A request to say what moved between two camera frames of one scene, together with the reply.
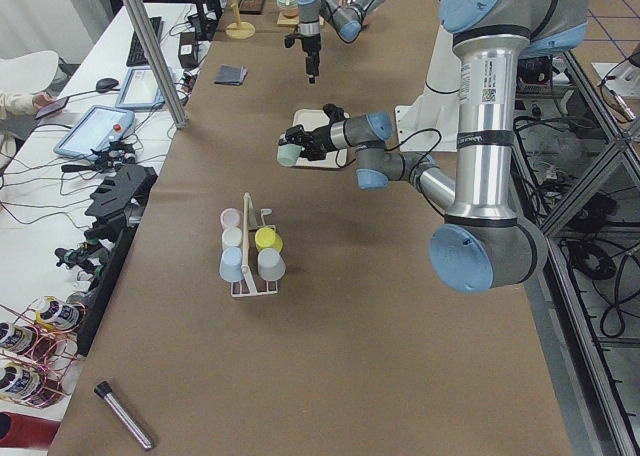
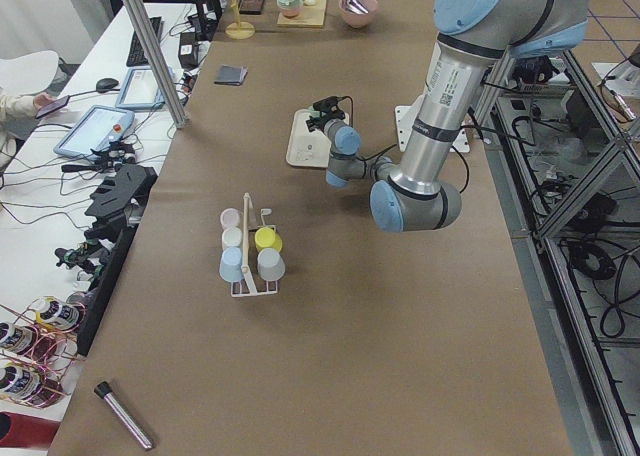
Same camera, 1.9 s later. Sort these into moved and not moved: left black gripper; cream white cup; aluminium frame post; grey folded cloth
Moved: left black gripper
Not moved: aluminium frame post; cream white cup; grey folded cloth
